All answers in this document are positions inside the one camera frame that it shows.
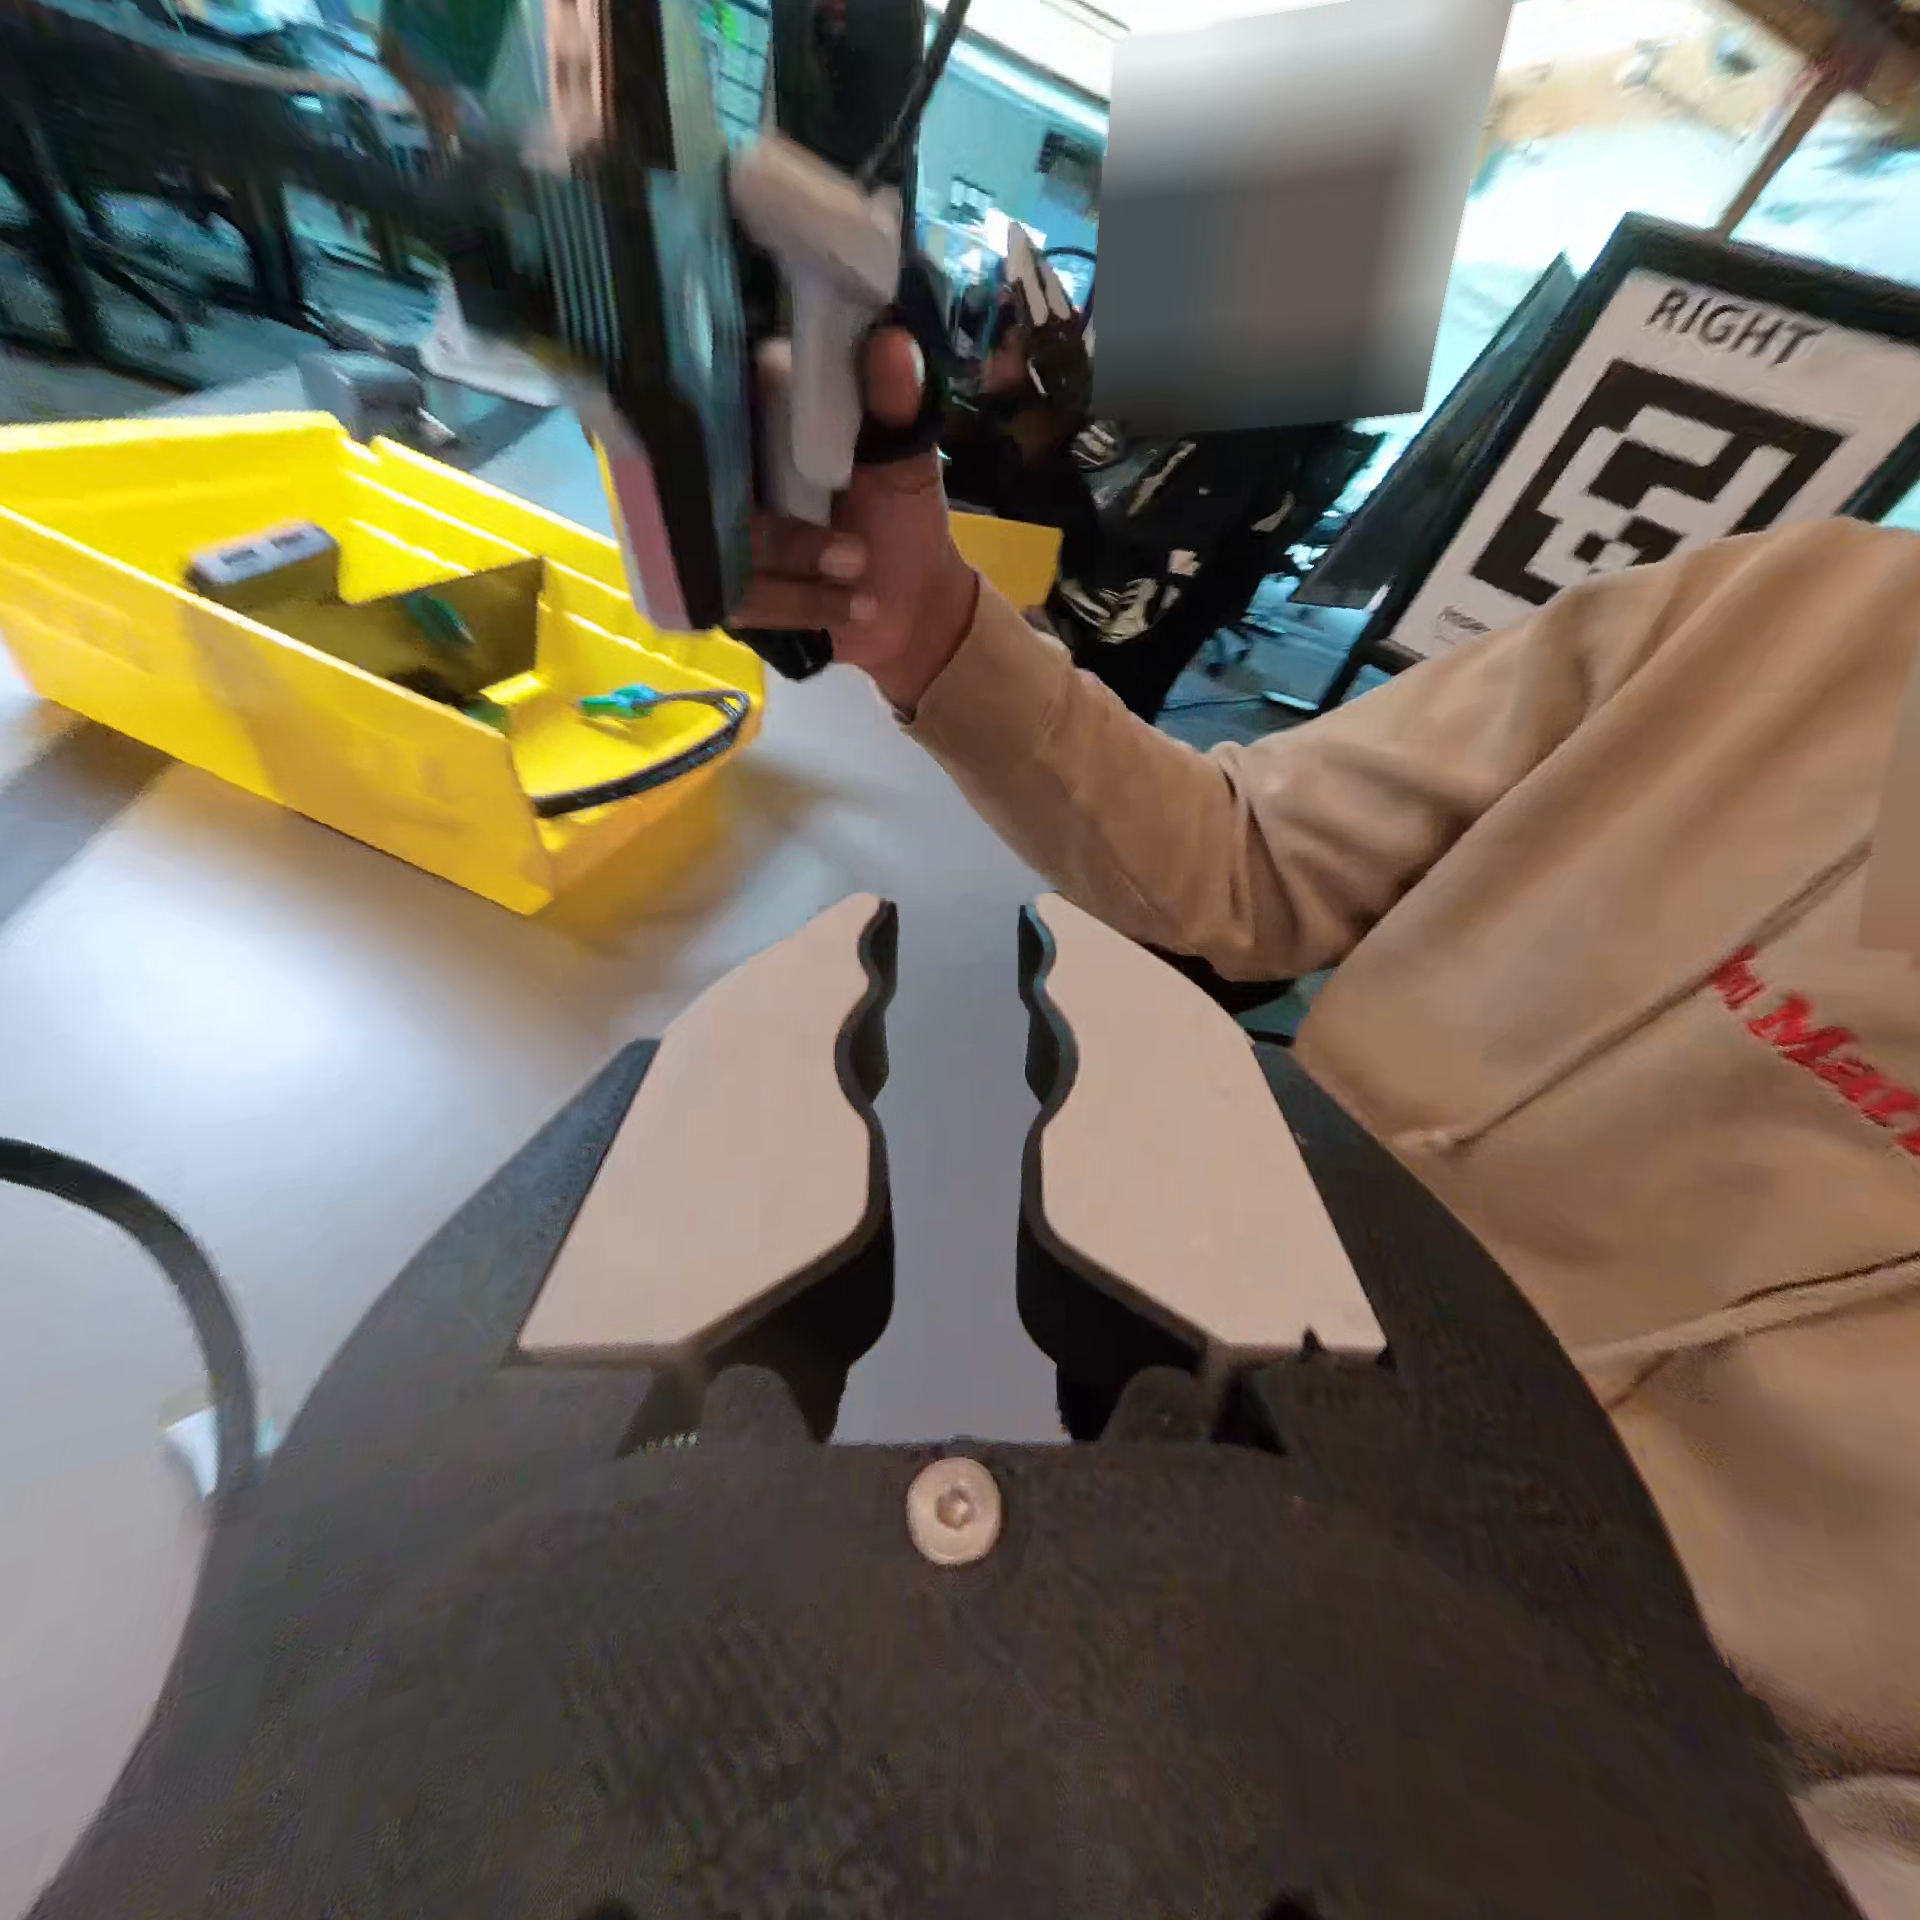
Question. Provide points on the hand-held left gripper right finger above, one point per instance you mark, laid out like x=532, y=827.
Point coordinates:
x=1201, y=1185

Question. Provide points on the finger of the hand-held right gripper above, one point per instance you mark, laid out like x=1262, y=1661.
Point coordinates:
x=657, y=523

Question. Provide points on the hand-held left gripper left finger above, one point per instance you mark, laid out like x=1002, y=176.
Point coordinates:
x=705, y=1185

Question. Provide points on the dark grey hdmi adapter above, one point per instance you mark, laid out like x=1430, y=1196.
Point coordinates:
x=263, y=563

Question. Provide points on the yellow storage bin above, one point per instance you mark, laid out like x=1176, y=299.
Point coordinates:
x=301, y=749

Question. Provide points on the person's right forearm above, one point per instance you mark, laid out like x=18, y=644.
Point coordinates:
x=1276, y=810

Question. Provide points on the person's right hand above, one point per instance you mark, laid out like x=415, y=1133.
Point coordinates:
x=902, y=585

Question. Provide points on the small yellow bin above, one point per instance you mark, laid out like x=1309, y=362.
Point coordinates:
x=1014, y=563

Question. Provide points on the person's beige hoodie torso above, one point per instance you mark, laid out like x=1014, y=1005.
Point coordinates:
x=1650, y=1276

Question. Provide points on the black framed panel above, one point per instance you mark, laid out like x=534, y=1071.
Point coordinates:
x=1424, y=451

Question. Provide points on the black framed marker sign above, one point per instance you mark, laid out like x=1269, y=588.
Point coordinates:
x=1725, y=451

